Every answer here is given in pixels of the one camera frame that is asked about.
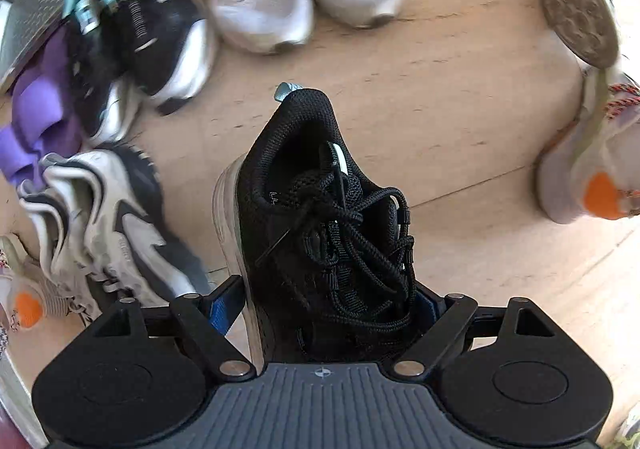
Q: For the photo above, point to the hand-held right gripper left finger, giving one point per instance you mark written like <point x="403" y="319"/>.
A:
<point x="222" y="314"/>

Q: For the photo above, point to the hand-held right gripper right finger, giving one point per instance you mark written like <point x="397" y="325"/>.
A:
<point x="427" y="311"/>

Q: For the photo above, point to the chunky grey black sneaker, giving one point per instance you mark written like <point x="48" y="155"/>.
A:
<point x="125" y="234"/>

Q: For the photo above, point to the purple foam slipper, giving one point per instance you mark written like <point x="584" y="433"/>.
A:
<point x="40" y="99"/>
<point x="25" y="149"/>

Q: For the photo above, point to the metal shoe rack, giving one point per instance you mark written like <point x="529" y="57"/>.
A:
<point x="35" y="14"/>

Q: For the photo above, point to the white sneaker with orange patch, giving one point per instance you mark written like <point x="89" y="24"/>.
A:
<point x="30" y="309"/>
<point x="570" y="179"/>

